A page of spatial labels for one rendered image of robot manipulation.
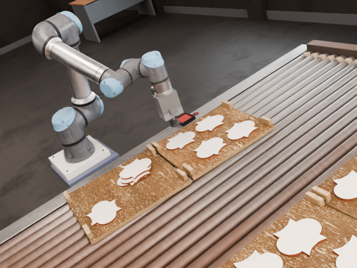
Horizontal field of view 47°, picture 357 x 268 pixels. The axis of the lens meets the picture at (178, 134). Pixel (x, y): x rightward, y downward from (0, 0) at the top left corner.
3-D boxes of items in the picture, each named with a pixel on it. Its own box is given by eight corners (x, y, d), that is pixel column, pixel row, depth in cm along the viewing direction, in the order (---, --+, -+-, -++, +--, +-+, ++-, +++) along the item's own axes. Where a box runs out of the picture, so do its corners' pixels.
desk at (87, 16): (157, 14, 781) (145, -24, 747) (98, 42, 731) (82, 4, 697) (140, 13, 834) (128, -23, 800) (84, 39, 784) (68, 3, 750)
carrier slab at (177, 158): (151, 149, 181) (150, 146, 180) (224, 106, 194) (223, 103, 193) (194, 181, 152) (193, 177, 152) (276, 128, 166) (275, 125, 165)
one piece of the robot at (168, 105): (156, 93, 156) (169, 129, 164) (176, 83, 158) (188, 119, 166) (147, 86, 164) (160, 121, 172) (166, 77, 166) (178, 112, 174)
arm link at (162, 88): (171, 78, 159) (153, 86, 157) (175, 88, 161) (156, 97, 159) (164, 73, 165) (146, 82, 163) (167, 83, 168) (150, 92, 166)
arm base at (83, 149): (62, 154, 204) (54, 137, 199) (91, 141, 208) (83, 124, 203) (69, 167, 192) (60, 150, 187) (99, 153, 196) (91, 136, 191)
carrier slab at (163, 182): (65, 199, 168) (64, 196, 167) (151, 150, 180) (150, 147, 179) (92, 245, 139) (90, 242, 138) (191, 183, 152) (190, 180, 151)
